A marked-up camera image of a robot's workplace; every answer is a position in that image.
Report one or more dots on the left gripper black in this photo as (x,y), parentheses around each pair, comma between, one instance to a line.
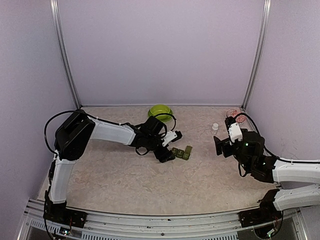
(165,155)

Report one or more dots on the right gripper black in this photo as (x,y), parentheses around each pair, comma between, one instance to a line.
(224,143)

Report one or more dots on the green weekly pill organizer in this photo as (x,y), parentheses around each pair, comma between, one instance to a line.
(182,153)

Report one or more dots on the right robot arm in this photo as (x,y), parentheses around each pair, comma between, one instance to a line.
(248,149)

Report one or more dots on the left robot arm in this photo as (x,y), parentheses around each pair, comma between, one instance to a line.
(73,136)

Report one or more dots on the green bowl with saucer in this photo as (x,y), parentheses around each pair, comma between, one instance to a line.
(161,112)

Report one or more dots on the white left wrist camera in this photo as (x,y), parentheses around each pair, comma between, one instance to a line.
(171,136)

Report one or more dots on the right aluminium frame post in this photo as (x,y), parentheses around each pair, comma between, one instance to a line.
(258,53)

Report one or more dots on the aluminium frame post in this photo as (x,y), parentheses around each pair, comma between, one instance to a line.
(258,53)
(63,52)

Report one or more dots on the left aluminium frame post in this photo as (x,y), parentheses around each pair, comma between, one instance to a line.
(63,52)

